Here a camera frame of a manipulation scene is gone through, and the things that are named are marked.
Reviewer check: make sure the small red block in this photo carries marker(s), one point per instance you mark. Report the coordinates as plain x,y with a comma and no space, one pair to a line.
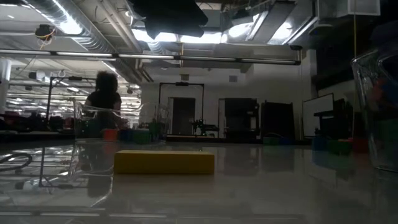
359,145

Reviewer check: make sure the clear plastic bin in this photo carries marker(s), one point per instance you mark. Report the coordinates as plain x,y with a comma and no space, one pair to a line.
149,112
373,109

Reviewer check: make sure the small green block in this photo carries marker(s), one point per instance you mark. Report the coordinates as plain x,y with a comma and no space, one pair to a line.
270,140
142,137

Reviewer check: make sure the fluorescent ceiling light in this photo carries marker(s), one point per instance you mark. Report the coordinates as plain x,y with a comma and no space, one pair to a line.
202,39
141,35

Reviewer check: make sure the black background robot arm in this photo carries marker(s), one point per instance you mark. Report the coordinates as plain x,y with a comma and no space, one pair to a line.
203,126

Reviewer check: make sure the white ceiling box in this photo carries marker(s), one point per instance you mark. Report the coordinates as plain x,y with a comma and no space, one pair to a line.
357,7

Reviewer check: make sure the grey ceiling pipe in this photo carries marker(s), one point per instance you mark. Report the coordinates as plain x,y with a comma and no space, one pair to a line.
217,59

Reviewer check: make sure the grey ceiling unit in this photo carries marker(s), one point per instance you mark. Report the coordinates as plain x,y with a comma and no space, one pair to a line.
215,18

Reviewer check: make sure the black metal frame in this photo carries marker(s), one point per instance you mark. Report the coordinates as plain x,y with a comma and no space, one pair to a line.
74,78
182,83

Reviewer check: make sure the person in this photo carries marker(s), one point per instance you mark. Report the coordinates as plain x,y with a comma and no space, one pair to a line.
105,96

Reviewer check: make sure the long yellow block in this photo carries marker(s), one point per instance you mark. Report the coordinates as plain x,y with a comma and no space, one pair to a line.
164,161

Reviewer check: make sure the small orange block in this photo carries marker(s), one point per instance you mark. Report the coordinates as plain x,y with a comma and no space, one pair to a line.
110,134

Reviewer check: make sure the black cabinet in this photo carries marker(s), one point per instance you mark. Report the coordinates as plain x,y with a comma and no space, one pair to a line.
241,115
276,119

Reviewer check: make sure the silver ventilation duct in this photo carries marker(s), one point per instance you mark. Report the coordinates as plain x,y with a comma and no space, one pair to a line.
62,18

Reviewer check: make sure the whiteboard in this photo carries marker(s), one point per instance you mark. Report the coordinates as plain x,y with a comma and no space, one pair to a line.
317,109

